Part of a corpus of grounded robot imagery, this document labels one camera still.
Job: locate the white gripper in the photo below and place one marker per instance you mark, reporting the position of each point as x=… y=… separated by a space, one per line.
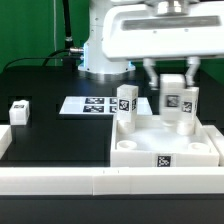
x=133 y=32

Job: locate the white square tabletop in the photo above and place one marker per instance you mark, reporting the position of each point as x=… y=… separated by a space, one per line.
x=154 y=145

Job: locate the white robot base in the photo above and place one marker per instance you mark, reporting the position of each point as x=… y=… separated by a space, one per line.
x=95 y=65

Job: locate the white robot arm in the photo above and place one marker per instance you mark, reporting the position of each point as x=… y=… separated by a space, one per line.
x=166 y=8

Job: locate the black vertical pole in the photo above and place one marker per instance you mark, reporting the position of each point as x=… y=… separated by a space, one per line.
x=68 y=34

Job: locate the white fiducial marker board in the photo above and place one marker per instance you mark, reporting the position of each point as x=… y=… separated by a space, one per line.
x=79 y=105

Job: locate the white obstacle fence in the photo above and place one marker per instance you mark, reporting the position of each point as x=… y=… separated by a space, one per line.
x=111 y=181

